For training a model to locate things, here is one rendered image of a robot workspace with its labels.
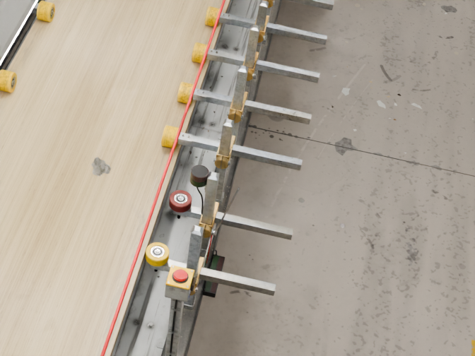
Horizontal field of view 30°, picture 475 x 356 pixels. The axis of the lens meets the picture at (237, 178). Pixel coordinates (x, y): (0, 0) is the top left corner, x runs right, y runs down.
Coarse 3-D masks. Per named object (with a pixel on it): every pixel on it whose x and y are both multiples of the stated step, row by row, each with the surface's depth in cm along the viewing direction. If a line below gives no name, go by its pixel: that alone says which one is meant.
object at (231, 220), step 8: (192, 208) 318; (200, 208) 319; (192, 216) 319; (200, 216) 318; (216, 216) 317; (232, 216) 318; (224, 224) 318; (232, 224) 318; (240, 224) 317; (248, 224) 317; (256, 224) 317; (264, 224) 317; (272, 224) 318; (264, 232) 318; (272, 232) 317; (280, 232) 316; (288, 232) 316
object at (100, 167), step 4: (96, 160) 322; (100, 160) 321; (104, 160) 323; (92, 164) 321; (96, 164) 321; (100, 164) 320; (104, 164) 321; (96, 168) 319; (100, 168) 319; (104, 168) 320; (108, 168) 319; (96, 172) 318; (100, 172) 318; (104, 172) 319; (108, 172) 319
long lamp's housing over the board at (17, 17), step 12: (0, 0) 146; (12, 0) 148; (24, 0) 151; (0, 12) 144; (12, 12) 147; (24, 12) 150; (0, 24) 144; (12, 24) 147; (0, 36) 143; (12, 36) 147; (0, 48) 143; (0, 60) 144
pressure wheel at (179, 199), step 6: (174, 192) 316; (180, 192) 317; (186, 192) 317; (174, 198) 315; (180, 198) 314; (186, 198) 315; (174, 204) 313; (180, 204) 313; (186, 204) 313; (174, 210) 315; (180, 210) 314; (186, 210) 315
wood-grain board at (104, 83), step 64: (64, 0) 382; (128, 0) 387; (192, 0) 392; (64, 64) 355; (128, 64) 359; (192, 64) 364; (0, 128) 328; (64, 128) 332; (128, 128) 336; (0, 192) 308; (64, 192) 311; (128, 192) 315; (0, 256) 290; (64, 256) 293; (128, 256) 296; (0, 320) 275; (64, 320) 277
